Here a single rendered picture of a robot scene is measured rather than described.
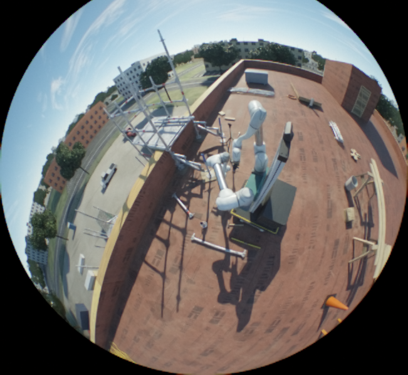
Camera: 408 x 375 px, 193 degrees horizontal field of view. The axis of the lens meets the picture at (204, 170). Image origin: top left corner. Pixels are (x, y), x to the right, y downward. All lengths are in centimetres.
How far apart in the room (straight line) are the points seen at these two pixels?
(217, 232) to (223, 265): 65
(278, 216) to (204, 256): 150
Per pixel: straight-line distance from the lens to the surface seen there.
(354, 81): 944
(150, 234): 289
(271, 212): 157
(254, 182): 154
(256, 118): 104
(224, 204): 119
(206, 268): 244
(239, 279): 247
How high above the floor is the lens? 232
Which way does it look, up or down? 56 degrees down
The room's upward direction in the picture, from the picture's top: 23 degrees counter-clockwise
